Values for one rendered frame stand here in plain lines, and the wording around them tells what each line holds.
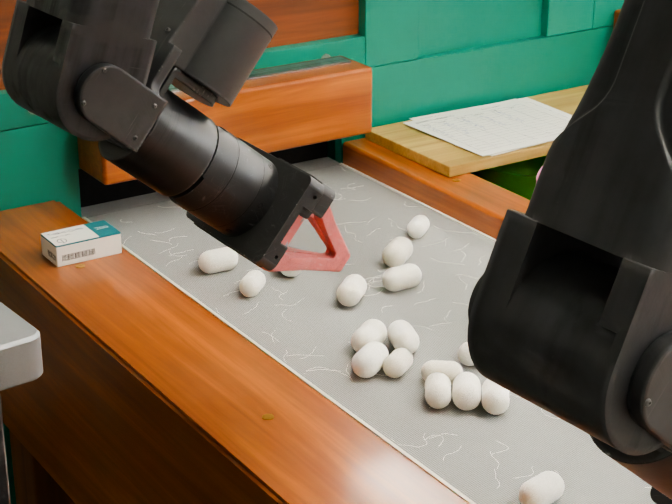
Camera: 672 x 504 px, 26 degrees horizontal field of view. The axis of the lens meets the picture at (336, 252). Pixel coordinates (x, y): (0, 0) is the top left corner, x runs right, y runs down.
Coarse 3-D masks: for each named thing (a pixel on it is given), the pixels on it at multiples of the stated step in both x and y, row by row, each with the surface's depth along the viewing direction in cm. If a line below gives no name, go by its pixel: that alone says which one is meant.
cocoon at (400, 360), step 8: (392, 352) 110; (400, 352) 110; (408, 352) 110; (384, 360) 110; (392, 360) 109; (400, 360) 109; (408, 360) 110; (384, 368) 109; (392, 368) 109; (400, 368) 109; (408, 368) 110; (392, 376) 109
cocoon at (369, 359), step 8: (368, 344) 110; (376, 344) 110; (360, 352) 109; (368, 352) 109; (376, 352) 109; (384, 352) 110; (352, 360) 109; (360, 360) 109; (368, 360) 109; (376, 360) 109; (352, 368) 109; (360, 368) 109; (368, 368) 109; (376, 368) 109; (360, 376) 109; (368, 376) 109
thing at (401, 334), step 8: (400, 320) 114; (392, 328) 114; (400, 328) 113; (408, 328) 113; (392, 336) 113; (400, 336) 112; (408, 336) 112; (416, 336) 113; (392, 344) 114; (400, 344) 112; (408, 344) 112; (416, 344) 112
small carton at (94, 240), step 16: (96, 224) 127; (48, 240) 124; (64, 240) 123; (80, 240) 124; (96, 240) 124; (112, 240) 125; (48, 256) 124; (64, 256) 123; (80, 256) 124; (96, 256) 125
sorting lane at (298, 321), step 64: (384, 192) 148; (192, 256) 132; (448, 256) 132; (256, 320) 119; (320, 320) 119; (384, 320) 119; (448, 320) 119; (320, 384) 109; (384, 384) 109; (448, 448) 100; (512, 448) 100; (576, 448) 100
